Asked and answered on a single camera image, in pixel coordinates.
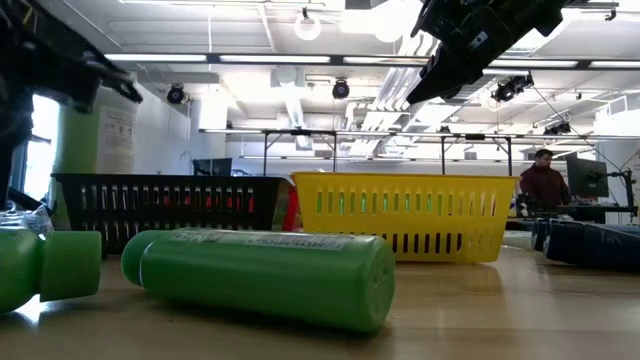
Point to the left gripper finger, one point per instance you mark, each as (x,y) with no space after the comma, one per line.
(12,150)

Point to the blue white toothbrush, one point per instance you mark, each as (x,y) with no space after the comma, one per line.
(30,220)

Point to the navy shave butter tube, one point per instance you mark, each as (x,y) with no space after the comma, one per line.
(595,247)

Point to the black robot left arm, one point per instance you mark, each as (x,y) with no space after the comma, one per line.
(15,20)

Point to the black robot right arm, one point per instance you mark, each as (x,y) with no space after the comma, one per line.
(530,12)

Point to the green travel bottle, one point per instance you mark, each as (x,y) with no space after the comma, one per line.
(260,280)
(30,270)

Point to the black ceiling spotlight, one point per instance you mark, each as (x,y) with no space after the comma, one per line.
(175,94)
(341,89)
(512,87)

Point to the white and green cup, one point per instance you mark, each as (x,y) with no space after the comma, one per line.
(95,150)

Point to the person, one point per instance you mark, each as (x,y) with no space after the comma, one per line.
(545,185)

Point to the yellow plastic basket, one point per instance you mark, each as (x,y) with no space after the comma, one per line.
(405,224)

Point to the black plastic basket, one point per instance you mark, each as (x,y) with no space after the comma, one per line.
(175,182)

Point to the black computer monitor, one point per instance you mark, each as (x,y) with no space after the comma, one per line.
(587,177)

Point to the black work desk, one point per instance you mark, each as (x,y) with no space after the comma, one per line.
(590,210)

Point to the black overhead rig frame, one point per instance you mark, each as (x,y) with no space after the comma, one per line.
(300,132)

